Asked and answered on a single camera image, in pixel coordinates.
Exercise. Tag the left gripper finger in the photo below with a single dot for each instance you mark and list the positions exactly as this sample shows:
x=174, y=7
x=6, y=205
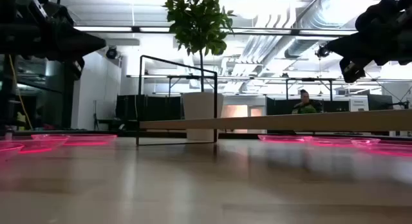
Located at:
x=85, y=38
x=87, y=49

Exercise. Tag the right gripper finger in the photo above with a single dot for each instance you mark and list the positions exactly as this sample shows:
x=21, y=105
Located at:
x=346, y=40
x=344, y=51

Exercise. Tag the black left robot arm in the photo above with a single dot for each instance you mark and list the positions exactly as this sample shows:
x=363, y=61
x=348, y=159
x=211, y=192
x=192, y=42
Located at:
x=13, y=40

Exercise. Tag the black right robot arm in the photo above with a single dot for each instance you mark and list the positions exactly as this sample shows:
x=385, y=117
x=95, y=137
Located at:
x=406, y=40

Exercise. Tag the ceiling light strip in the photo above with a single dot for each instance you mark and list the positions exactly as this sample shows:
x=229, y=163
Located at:
x=103, y=29

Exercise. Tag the black ceiling spotlight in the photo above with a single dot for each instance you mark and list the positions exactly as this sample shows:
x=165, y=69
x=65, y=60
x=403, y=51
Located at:
x=322, y=51
x=111, y=52

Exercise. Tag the white sign board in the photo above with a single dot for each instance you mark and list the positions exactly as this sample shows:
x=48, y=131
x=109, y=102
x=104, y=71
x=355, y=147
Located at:
x=359, y=104

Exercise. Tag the black computer monitor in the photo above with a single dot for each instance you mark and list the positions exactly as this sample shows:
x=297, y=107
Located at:
x=380, y=102

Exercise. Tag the person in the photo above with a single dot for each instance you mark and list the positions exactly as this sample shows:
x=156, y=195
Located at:
x=305, y=106

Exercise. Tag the black tripod stand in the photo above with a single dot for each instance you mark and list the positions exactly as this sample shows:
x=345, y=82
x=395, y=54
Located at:
x=95, y=117

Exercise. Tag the black office partition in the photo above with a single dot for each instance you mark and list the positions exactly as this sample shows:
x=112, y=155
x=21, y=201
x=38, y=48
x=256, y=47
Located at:
x=151, y=108
x=280, y=106

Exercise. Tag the small yellow object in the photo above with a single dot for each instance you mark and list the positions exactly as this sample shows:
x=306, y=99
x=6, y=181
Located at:
x=21, y=119

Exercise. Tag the green leafy potted tree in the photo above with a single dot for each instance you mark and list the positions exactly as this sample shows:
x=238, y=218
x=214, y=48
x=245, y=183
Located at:
x=199, y=24

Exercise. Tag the white plant pot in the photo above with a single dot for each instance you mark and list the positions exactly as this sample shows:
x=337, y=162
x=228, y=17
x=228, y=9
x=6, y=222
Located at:
x=201, y=111

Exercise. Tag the wooden shelf with black frame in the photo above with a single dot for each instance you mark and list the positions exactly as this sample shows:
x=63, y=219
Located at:
x=289, y=121

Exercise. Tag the black aluminium table frame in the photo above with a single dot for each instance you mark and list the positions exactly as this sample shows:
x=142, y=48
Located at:
x=241, y=136

